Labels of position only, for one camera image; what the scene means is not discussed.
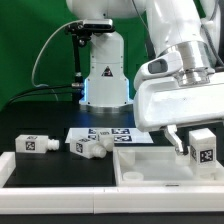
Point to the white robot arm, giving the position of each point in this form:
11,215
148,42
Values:
174,25

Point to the white U-shaped fence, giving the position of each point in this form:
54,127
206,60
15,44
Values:
116,199

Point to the camera on black stand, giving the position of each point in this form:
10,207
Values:
81,32

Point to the white marker sheet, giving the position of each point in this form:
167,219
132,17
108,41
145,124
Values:
121,135

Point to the white square tabletop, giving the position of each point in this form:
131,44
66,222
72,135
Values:
161,166

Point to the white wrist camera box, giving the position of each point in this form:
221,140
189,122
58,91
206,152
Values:
162,66

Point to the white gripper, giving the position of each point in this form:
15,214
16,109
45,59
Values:
163,103

